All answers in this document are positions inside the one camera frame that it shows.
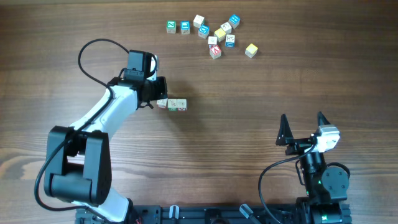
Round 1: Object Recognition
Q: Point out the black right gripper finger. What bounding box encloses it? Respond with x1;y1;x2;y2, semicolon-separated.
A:
275;114;294;146
317;111;330;126

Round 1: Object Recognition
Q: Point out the white block red side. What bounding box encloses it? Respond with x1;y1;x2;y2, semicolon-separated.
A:
157;98;168;109

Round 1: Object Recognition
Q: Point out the white block green side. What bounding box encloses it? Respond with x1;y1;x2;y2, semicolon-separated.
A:
167;98;177;111

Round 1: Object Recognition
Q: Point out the white block red V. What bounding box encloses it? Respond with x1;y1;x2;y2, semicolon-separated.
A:
177;99;187;111

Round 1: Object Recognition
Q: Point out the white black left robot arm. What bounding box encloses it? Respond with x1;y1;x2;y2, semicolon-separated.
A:
37;50;167;223

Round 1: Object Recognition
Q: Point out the green Z letter block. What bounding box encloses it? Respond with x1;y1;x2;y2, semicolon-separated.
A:
166;21;177;34

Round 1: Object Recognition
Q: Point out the blue L letter block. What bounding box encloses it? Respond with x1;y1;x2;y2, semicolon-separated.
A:
180;21;190;34

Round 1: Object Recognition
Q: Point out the red A letter block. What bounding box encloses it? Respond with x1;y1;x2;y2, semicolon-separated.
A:
210;45;222;59

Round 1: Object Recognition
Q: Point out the small white centre block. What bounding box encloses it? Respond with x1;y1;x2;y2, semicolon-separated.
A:
208;36;218;49

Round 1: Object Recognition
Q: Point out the blue D letter block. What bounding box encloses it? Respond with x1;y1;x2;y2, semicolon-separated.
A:
198;25;210;39

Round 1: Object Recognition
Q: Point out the white picture block top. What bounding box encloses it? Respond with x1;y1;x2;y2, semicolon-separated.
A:
193;14;205;28

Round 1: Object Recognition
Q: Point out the lone yellow block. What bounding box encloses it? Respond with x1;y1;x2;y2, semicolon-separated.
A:
245;44;258;58

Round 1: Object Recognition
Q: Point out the yellow block in cluster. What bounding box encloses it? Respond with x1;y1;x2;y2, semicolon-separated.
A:
214;28;226;42

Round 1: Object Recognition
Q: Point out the white block blue bottom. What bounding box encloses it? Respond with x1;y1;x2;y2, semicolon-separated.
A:
225;34;235;48

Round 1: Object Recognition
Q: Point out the white block blue side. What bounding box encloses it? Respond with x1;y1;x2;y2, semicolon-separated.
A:
220;22;233;34

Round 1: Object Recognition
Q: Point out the blue block far right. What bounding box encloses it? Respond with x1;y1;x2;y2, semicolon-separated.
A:
228;14;241;29

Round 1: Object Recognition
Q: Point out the black right camera cable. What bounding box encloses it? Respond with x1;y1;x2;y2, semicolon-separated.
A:
258;143;318;224

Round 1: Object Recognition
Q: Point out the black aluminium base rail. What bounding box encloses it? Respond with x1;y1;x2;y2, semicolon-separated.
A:
74;203;353;224

